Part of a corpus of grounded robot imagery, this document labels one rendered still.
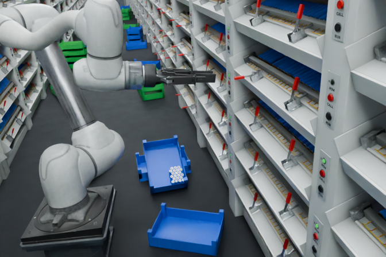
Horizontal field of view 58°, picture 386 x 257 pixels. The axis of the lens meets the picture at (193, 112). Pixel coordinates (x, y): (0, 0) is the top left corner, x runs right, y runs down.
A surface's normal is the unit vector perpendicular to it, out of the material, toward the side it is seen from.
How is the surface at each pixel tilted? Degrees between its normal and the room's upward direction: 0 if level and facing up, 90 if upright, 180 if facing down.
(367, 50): 90
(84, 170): 80
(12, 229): 0
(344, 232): 22
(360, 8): 90
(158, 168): 27
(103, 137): 62
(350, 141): 90
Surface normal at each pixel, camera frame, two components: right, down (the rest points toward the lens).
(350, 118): 0.22, 0.38
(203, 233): -0.06, -0.92
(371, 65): -0.41, -0.80
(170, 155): 0.05, -0.64
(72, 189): 0.64, 0.21
